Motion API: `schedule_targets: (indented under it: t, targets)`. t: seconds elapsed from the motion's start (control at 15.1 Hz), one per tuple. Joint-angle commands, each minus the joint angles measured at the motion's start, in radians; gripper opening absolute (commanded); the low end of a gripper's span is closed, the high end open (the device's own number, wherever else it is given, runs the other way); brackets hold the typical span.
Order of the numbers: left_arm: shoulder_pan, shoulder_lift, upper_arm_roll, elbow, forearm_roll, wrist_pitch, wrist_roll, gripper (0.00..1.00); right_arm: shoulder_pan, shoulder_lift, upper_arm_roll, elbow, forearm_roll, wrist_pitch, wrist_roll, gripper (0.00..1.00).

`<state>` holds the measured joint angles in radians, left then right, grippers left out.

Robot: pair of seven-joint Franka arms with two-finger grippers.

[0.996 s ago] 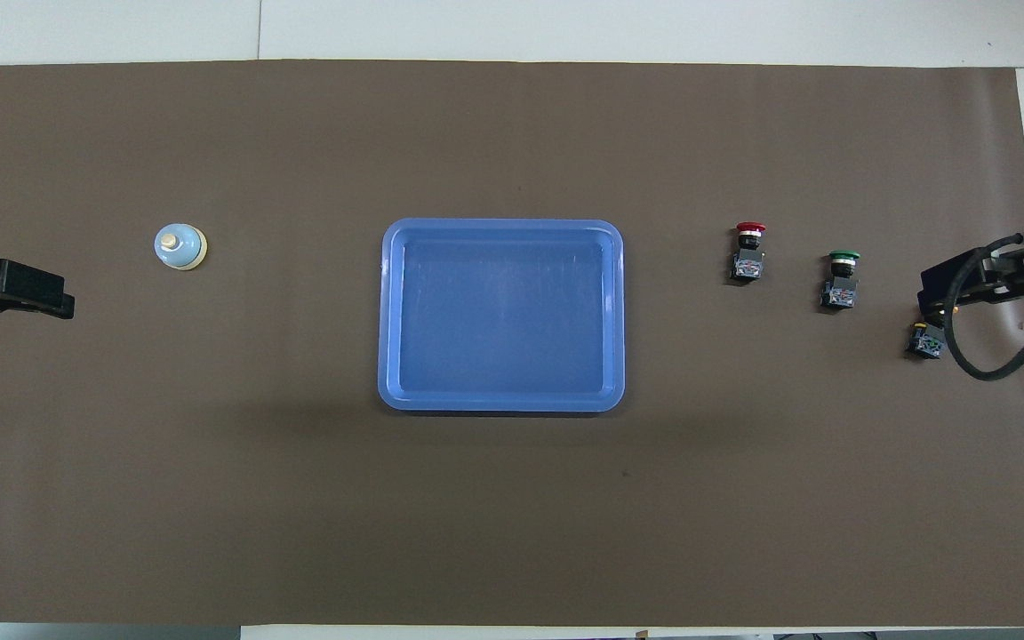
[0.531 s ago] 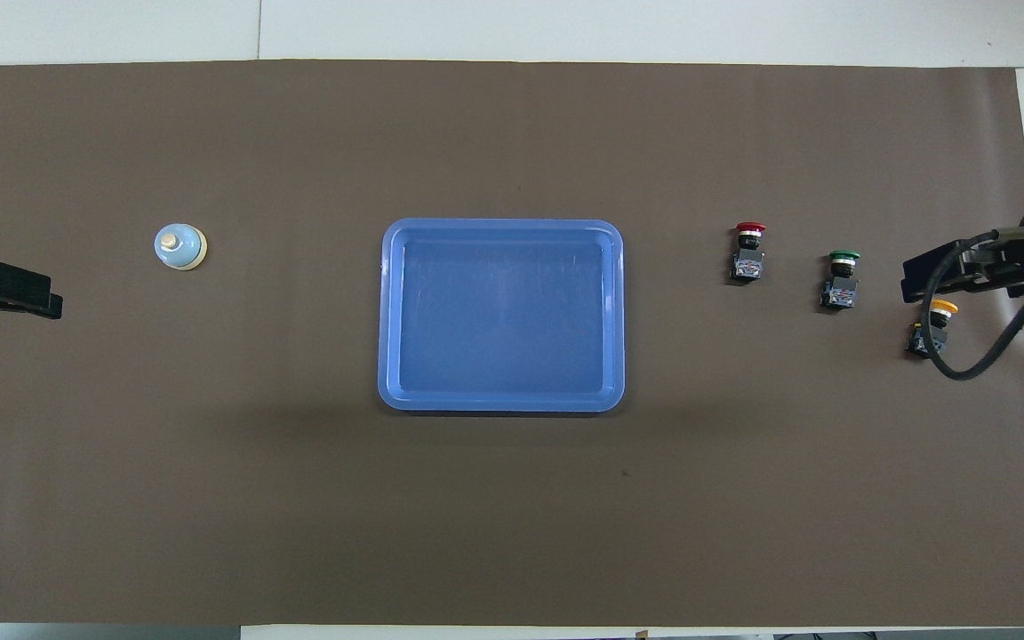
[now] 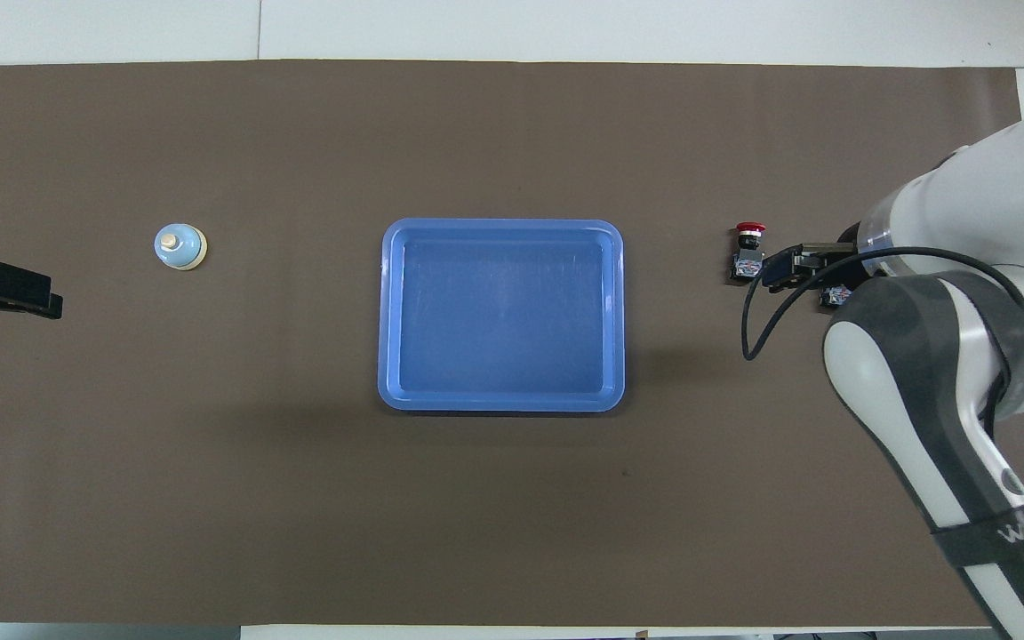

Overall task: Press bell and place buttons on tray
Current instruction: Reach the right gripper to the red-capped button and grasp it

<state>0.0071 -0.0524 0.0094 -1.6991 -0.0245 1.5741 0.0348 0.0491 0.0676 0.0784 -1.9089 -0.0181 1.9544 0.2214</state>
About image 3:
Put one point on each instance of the brown table mat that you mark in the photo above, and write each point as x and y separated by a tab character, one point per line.
299	516

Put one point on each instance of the green push button switch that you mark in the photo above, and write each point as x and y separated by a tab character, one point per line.
835	296

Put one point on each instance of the red push button switch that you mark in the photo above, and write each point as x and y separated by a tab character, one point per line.
748	260

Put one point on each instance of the light blue call bell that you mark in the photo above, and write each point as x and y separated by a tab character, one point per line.
179	247

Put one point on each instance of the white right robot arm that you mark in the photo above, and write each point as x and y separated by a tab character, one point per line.
930	356

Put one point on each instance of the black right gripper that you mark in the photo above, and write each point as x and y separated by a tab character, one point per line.
832	265

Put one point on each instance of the blue plastic tray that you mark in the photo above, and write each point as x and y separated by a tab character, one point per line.
503	316

